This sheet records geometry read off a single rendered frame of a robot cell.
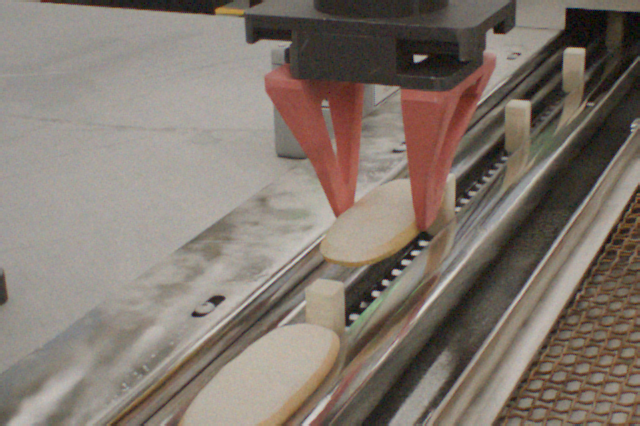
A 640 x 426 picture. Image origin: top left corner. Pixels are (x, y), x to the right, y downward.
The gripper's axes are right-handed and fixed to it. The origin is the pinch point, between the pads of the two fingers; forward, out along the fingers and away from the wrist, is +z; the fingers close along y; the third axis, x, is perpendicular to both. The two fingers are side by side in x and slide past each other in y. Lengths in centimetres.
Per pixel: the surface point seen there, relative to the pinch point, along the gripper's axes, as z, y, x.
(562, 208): 6.7, 3.8, 18.1
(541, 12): 1.3, -5.0, 45.2
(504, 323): -1.5, 9.2, -11.9
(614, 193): -0.5, 9.6, 3.4
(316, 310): 2.4, -0.4, -6.6
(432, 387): 6.5, 3.8, -4.1
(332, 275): 3.5, -2.2, -1.1
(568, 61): 2.5, -0.4, 35.4
